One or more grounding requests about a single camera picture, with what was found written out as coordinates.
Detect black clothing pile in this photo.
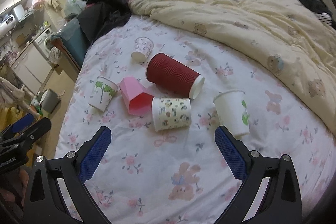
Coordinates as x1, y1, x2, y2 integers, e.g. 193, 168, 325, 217
76, 0, 132, 44

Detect cream bear print duvet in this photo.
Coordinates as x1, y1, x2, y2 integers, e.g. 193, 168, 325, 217
130, 0, 335, 132

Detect white washing machine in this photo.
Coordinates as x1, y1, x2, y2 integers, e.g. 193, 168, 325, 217
33, 27, 54, 59

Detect white cup green drip print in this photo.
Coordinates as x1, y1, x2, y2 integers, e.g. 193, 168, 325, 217
88, 76, 118, 112

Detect pink faceted plastic cup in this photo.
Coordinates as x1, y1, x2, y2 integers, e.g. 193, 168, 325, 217
119, 76, 154, 116

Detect white plastic bag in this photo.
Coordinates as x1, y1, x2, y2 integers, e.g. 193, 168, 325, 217
64, 0, 86, 16

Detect white cup green leaf print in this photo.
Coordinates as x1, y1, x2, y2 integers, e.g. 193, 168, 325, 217
214, 89, 250, 139

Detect dark red ribbed paper cup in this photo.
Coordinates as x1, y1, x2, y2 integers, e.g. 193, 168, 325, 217
146, 53, 205, 100

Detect floral white bed sheet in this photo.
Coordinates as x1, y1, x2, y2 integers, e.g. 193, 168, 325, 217
55, 16, 335, 223

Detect teal bed side cushion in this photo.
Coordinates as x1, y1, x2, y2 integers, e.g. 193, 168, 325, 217
51, 18, 90, 71

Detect cartoon print paper cup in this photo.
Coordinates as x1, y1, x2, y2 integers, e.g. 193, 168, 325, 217
151, 98, 191, 131

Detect grey trash bin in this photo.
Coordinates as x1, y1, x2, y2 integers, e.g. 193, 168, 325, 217
40, 89, 61, 113

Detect dark clothes at headboard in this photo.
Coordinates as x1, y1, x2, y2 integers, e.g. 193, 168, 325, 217
299, 0, 335, 29

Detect small white patterned paper cup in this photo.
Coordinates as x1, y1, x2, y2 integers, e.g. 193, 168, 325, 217
131, 36, 154, 63

